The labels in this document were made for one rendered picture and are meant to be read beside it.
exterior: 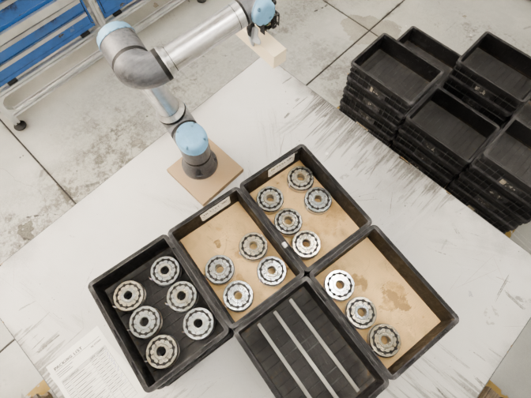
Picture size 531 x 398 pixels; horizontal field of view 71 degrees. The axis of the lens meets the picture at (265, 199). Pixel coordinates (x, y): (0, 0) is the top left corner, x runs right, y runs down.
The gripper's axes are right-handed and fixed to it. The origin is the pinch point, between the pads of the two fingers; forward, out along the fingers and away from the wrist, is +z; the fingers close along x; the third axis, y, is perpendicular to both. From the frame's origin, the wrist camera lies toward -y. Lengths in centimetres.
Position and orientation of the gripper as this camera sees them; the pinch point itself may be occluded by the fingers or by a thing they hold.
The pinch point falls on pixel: (258, 38)
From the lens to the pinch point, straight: 154.8
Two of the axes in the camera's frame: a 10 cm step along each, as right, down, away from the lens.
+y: 6.5, 7.0, -2.9
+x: 7.6, -6.0, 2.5
